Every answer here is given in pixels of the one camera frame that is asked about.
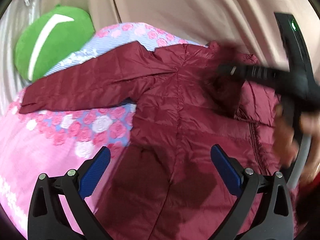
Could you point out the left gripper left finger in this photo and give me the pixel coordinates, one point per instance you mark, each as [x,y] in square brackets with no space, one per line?
[47,219]

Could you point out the maroon puffer jacket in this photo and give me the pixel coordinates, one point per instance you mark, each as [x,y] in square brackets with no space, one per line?
[164,185]

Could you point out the green round pillow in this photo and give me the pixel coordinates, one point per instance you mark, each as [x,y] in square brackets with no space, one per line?
[50,39]

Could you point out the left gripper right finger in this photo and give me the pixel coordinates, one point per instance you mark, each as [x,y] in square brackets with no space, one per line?
[263,208]

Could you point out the beige curtain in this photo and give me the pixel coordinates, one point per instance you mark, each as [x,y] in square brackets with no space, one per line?
[248,23]

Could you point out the pink floral bed sheet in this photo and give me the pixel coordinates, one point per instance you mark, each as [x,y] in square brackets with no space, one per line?
[55,142]

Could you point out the person's right hand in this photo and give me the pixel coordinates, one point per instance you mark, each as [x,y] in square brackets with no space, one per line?
[286,148]

